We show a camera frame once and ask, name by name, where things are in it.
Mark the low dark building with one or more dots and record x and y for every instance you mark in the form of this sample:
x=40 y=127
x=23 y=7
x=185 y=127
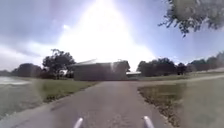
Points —
x=96 y=71

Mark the small low building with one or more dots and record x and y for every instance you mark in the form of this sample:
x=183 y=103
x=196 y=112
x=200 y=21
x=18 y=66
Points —
x=133 y=74

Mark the grey asphalt path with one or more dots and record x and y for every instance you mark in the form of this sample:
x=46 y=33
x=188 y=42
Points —
x=110 y=100

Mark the row of trees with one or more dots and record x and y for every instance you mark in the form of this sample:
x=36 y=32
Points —
x=156 y=66

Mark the dark leafy tree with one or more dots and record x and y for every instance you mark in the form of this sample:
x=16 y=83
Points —
x=58 y=61

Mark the grass strip beyond side path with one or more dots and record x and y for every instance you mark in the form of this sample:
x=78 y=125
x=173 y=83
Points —
x=166 y=77

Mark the grass verge with bare patches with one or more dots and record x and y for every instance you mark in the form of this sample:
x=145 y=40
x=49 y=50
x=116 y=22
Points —
x=56 y=88

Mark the robot's own part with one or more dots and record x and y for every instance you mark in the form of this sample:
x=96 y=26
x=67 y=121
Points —
x=78 y=123
x=148 y=122

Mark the dry grass field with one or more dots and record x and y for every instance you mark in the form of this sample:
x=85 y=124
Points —
x=186 y=103

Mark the dark bushes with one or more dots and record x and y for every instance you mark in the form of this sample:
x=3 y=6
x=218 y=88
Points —
x=26 y=70

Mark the overhanging leafy tree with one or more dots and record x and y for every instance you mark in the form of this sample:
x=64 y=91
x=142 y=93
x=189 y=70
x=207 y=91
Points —
x=196 y=13

